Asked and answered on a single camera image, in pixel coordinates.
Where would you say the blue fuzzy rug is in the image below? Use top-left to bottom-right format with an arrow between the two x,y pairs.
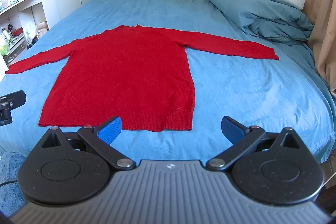
0,152 -> 26,217

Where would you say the teal folded duvet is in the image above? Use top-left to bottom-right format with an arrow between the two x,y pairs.
210,0 -> 314,44

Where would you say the red knit sweater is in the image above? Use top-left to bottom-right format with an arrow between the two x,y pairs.
7,26 -> 276,132

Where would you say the white shelf unit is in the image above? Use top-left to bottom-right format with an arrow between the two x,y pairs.
1,0 -> 60,66

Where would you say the green tissue pack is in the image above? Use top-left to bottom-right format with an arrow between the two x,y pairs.
0,45 -> 8,56

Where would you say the red box on shelf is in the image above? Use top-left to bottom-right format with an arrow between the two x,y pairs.
11,27 -> 23,37

